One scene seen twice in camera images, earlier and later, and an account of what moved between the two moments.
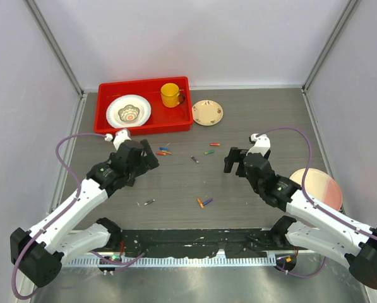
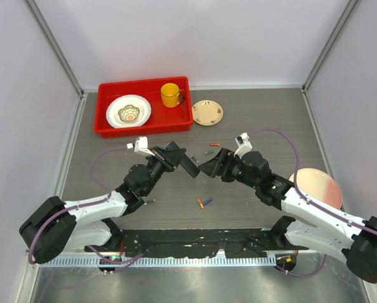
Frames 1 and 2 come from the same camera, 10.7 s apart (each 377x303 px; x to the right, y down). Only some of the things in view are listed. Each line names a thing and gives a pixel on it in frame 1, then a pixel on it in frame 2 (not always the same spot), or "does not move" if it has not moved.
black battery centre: (197, 161) does not move
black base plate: (234, 243) does not move
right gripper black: (235, 156) to (226, 158)
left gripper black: (150, 160) to (169, 159)
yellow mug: (172, 96) does not move
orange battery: (199, 202) does not move
